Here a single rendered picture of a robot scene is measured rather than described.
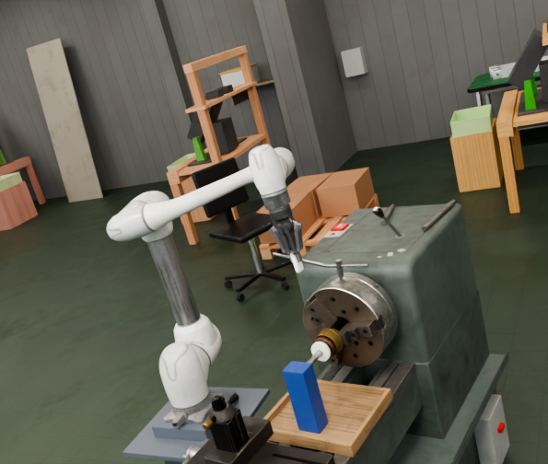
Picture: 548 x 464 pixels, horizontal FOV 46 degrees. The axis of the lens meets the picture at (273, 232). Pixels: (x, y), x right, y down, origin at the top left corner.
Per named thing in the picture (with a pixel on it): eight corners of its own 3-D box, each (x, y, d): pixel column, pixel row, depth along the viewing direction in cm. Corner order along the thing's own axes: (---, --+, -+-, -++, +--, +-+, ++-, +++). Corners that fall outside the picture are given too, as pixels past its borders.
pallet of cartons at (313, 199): (304, 214, 739) (294, 177, 725) (379, 205, 700) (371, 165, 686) (262, 261, 631) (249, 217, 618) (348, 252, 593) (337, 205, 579)
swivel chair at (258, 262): (309, 263, 591) (280, 147, 558) (283, 299, 531) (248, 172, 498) (242, 270, 621) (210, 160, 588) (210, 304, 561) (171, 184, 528)
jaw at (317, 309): (335, 321, 230) (311, 297, 231) (343, 314, 227) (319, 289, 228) (320, 337, 221) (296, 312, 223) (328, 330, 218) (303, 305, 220)
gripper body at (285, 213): (262, 212, 219) (271, 237, 221) (282, 208, 213) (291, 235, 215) (274, 204, 224) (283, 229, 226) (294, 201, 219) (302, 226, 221)
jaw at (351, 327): (350, 317, 225) (379, 314, 218) (355, 330, 226) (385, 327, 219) (335, 333, 217) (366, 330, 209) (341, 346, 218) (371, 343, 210)
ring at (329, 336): (320, 323, 223) (306, 337, 216) (343, 324, 217) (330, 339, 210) (326, 347, 226) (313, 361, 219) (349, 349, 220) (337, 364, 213)
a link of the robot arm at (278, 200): (276, 192, 211) (282, 210, 213) (291, 184, 218) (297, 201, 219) (255, 197, 217) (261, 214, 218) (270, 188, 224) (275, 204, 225)
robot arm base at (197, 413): (157, 428, 248) (152, 416, 246) (187, 394, 267) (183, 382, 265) (196, 431, 240) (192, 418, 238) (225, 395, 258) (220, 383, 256)
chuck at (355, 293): (320, 346, 247) (308, 272, 235) (398, 361, 229) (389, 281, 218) (308, 358, 240) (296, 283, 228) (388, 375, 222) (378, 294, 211)
